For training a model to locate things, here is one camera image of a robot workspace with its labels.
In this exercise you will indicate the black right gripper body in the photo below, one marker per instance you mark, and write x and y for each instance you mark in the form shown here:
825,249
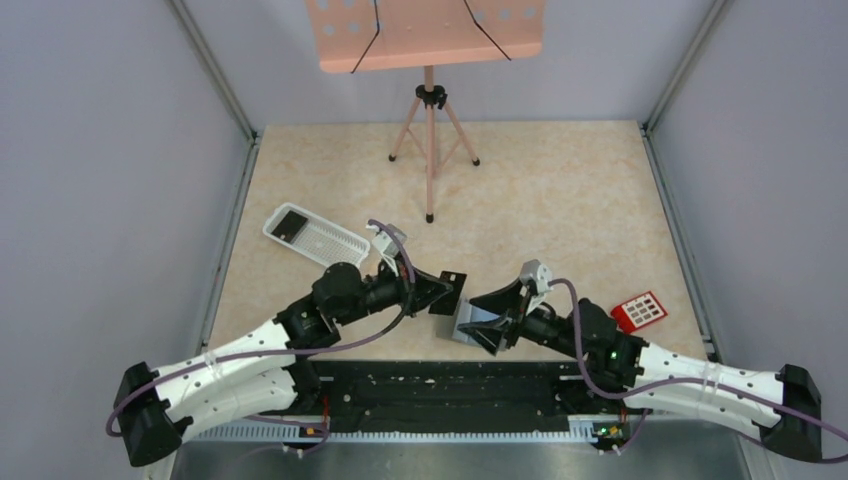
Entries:
521,315

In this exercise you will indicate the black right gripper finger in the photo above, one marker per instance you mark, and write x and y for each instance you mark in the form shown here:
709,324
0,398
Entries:
492,335
506,299

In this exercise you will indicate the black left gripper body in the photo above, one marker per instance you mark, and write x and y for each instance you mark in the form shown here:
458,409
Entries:
410,289

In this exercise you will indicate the grey card holder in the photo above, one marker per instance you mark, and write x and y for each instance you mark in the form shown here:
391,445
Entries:
466,313

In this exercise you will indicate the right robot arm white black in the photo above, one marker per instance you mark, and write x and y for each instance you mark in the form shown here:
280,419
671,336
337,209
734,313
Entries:
780,410

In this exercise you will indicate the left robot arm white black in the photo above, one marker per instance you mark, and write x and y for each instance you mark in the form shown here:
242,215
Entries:
267,370

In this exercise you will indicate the black card in basket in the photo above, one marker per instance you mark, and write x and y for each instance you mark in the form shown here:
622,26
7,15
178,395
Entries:
291,224

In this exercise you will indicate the white plastic basket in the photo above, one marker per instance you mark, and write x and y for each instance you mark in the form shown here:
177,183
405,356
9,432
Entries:
321,241

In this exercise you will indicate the red plastic basket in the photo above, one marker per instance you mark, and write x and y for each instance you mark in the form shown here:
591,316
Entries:
638,312

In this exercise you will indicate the pink music stand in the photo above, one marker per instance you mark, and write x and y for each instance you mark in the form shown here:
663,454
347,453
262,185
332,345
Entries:
364,36

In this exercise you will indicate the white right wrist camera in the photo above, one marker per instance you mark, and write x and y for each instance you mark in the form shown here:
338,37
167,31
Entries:
536,277

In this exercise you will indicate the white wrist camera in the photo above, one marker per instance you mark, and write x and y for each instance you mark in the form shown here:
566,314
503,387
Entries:
536,277
388,242

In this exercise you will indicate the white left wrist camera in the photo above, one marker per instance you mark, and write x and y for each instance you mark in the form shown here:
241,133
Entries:
388,242

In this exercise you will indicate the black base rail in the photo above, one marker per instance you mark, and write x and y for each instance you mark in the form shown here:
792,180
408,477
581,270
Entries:
450,396

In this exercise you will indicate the aluminium frame rail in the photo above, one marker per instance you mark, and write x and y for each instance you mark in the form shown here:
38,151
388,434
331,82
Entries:
430,434

